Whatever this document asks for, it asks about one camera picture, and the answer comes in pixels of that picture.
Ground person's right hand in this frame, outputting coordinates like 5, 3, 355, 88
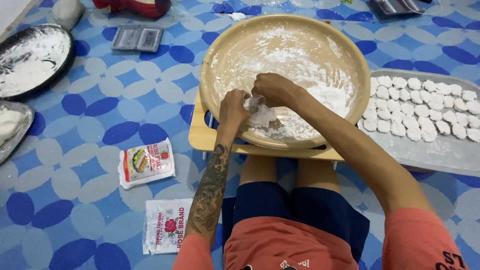
251, 73, 301, 109

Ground grey plastic compartment tray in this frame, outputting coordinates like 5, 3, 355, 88
111, 24, 164, 53

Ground white dough ball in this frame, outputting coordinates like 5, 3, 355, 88
52, 0, 86, 31

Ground small wooden folding table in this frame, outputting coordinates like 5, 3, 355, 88
188, 88, 346, 163

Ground person's legs in blue shorts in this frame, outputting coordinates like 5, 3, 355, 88
222, 154, 371, 263

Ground person's left hand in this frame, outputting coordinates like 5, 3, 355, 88
218, 88, 253, 130

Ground metal tray with dough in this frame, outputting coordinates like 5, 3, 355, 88
0, 100, 35, 165

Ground round black floured pan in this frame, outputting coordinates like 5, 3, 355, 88
0, 23, 76, 101

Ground red and white bag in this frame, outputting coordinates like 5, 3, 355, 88
92, 0, 172, 19

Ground rectangular metal baking tray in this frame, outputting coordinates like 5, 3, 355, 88
357, 68, 480, 178

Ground full flour packet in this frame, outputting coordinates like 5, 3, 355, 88
118, 137, 176, 190

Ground dark plastic tray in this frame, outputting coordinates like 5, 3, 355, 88
368, 0, 426, 19

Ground person's orange shirt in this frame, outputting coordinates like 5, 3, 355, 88
172, 208, 469, 270

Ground empty flat flour packet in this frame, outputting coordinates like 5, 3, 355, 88
142, 198, 193, 256

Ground white dough lump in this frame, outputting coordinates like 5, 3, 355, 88
243, 94, 278, 129

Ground round beige floured tray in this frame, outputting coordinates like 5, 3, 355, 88
200, 14, 372, 151

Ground group of white dough pieces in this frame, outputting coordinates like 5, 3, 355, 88
362, 76, 480, 143

